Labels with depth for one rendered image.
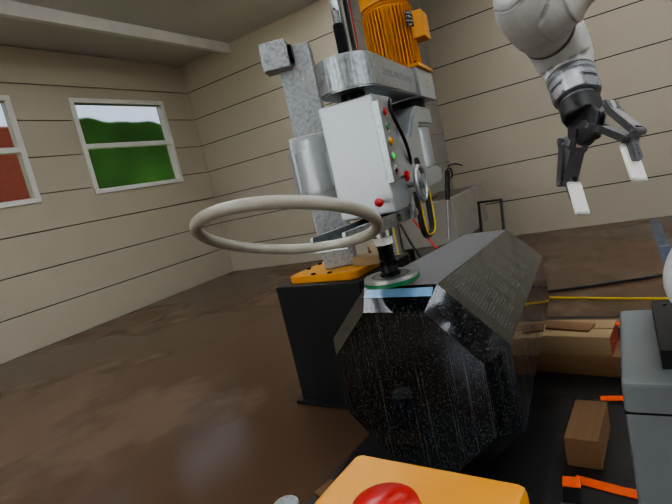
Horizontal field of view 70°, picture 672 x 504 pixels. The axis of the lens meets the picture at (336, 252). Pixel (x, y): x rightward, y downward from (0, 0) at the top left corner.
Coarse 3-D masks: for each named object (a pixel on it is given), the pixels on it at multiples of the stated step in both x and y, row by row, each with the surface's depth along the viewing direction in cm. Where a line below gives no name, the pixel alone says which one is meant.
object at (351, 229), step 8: (408, 208) 198; (416, 208) 196; (384, 216) 172; (392, 216) 179; (400, 216) 184; (408, 216) 196; (352, 224) 172; (360, 224) 179; (368, 224) 156; (384, 224) 170; (392, 224) 177; (328, 232) 154; (336, 232) 160; (344, 232) 140; (352, 232) 144; (312, 240) 145; (320, 240) 149; (328, 240) 154; (344, 248) 141
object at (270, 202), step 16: (208, 208) 105; (224, 208) 102; (240, 208) 101; (256, 208) 100; (272, 208) 100; (288, 208) 101; (304, 208) 101; (320, 208) 102; (336, 208) 103; (352, 208) 106; (368, 208) 110; (192, 224) 112; (208, 240) 127; (224, 240) 134; (336, 240) 141; (352, 240) 136
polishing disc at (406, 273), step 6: (402, 270) 188; (408, 270) 185; (414, 270) 183; (372, 276) 189; (378, 276) 187; (396, 276) 180; (402, 276) 178; (408, 276) 177; (366, 282) 182; (372, 282) 179; (378, 282) 177; (384, 282) 176; (390, 282) 176; (396, 282) 176
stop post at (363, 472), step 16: (352, 464) 33; (368, 464) 33; (384, 464) 32; (400, 464) 32; (336, 480) 32; (352, 480) 31; (368, 480) 31; (384, 480) 31; (400, 480) 30; (416, 480) 30; (432, 480) 30; (448, 480) 29; (464, 480) 29; (480, 480) 29; (496, 480) 28; (320, 496) 31; (336, 496) 30; (352, 496) 30; (432, 496) 28; (448, 496) 28; (464, 496) 28; (480, 496) 27; (496, 496) 27; (512, 496) 27
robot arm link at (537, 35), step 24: (504, 0) 81; (528, 0) 79; (552, 0) 80; (576, 0) 79; (504, 24) 84; (528, 24) 82; (552, 24) 82; (576, 24) 84; (528, 48) 88; (552, 48) 89
